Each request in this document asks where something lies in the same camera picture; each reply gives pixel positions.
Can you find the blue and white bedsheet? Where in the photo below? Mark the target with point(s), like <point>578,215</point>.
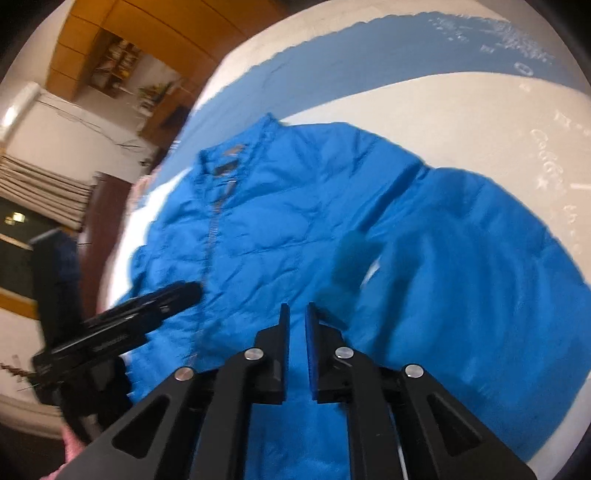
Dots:
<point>459,92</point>

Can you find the striped curtain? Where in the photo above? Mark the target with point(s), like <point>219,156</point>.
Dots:
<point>52,195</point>

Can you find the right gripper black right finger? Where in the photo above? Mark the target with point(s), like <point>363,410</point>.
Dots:
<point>402,424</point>

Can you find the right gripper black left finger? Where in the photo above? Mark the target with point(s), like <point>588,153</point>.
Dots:
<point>193,425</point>

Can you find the blue puffer jacket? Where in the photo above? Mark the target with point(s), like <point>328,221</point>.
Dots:
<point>434,266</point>

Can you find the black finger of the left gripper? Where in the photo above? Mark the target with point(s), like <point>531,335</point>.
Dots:
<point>157,302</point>

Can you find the pink fuzzy sleeve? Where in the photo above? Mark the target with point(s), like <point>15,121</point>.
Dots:
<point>73,446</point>

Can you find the dark wooden door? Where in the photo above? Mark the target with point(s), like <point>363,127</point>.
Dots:
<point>96,241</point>

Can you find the wooden wardrobe cabinet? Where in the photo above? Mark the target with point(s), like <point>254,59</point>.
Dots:
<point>190,37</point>

